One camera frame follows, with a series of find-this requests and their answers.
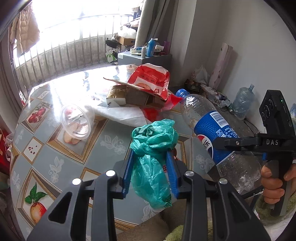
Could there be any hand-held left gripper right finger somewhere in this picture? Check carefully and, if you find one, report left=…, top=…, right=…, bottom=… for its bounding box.
left=165, top=151, right=271, bottom=241

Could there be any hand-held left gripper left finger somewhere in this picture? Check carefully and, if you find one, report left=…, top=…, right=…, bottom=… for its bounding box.
left=26, top=148, right=136, bottom=241

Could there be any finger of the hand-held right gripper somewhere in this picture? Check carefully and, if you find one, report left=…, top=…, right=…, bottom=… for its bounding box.
left=240, top=188, right=264, bottom=200
left=214, top=134, right=286, bottom=153

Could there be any green plastic bag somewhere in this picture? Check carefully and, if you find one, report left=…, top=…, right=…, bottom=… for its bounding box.
left=129, top=119, right=179, bottom=209

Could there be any clear plastic bottle blue label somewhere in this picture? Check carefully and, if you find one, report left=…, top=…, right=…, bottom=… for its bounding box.
left=175, top=88, right=262, bottom=194

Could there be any gold tissue pack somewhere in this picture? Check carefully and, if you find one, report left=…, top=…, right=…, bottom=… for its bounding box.
left=106, top=85, right=127, bottom=105

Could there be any person's right hand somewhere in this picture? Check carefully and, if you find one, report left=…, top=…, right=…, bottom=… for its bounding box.
left=261, top=159, right=296, bottom=205

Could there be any large clear water jug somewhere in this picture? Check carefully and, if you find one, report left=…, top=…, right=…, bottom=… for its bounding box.
left=231, top=84, right=256, bottom=120

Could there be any white paper sheet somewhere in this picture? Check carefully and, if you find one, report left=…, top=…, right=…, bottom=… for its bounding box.
left=94, top=100, right=148, bottom=127

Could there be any clear plastic cup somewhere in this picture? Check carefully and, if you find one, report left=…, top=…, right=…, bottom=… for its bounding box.
left=60, top=103, right=95, bottom=140

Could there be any red plastic bag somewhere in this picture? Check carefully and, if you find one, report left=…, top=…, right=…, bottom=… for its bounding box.
left=142, top=90, right=183, bottom=122

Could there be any brown cardboard box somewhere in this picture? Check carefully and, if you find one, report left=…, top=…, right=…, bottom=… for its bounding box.
left=103, top=76, right=173, bottom=110

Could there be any white plastic bag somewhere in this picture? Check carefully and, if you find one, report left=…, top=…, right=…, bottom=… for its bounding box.
left=191, top=65, right=208, bottom=81

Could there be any grey cabinet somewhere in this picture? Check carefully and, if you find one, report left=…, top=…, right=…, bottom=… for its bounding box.
left=117, top=51, right=173, bottom=70

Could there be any white green paper bag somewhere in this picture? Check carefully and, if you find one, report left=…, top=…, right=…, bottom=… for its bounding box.
left=105, top=47, right=118, bottom=63

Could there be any open cardboard carton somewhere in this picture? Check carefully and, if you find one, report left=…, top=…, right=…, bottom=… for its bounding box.
left=117, top=35, right=136, bottom=46

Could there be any metal balcony railing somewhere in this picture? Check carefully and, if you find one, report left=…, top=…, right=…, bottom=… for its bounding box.
left=10, top=14, right=134, bottom=81

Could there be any grey curtain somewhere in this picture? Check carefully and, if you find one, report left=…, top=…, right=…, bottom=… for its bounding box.
left=134, top=0, right=179, bottom=48
left=0, top=35, right=30, bottom=107

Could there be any hanging beige padded jacket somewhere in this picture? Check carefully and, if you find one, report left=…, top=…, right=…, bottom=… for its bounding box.
left=9, top=5, right=40, bottom=57

